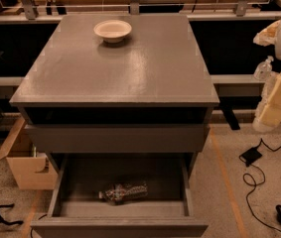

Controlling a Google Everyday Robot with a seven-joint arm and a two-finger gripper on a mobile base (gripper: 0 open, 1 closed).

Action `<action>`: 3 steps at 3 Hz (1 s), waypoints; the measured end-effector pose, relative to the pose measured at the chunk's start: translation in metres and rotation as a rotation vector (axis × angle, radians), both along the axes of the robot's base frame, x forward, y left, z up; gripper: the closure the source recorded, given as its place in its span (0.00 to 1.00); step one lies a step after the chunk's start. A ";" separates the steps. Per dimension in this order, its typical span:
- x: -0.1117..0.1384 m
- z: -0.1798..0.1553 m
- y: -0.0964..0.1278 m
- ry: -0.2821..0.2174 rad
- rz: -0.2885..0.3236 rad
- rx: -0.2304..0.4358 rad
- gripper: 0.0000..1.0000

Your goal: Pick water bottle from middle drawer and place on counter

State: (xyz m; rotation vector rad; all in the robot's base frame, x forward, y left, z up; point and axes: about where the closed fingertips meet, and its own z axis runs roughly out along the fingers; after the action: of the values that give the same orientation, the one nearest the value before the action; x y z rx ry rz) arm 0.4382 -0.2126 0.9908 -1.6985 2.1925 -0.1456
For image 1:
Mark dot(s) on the metal railing frame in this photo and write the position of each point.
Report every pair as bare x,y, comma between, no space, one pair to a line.
133,4

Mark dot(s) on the open grey middle drawer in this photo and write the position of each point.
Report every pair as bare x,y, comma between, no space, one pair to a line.
76,211

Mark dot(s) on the white bowl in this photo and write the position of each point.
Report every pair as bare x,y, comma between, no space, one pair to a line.
112,31

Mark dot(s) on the clear plastic water bottle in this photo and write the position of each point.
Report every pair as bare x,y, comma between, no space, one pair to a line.
118,193

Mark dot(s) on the grey top drawer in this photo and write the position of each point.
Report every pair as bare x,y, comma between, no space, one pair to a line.
113,139

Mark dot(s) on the open cardboard box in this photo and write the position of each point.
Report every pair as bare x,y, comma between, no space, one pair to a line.
31,169

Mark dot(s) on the clear sanitizer pump bottle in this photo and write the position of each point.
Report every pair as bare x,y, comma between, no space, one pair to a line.
263,69

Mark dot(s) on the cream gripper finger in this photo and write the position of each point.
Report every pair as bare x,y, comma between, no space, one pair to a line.
267,36
268,111

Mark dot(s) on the grey drawer cabinet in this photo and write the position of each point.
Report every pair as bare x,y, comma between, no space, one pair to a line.
155,77

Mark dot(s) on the black power adapter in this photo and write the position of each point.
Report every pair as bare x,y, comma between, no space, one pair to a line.
250,156

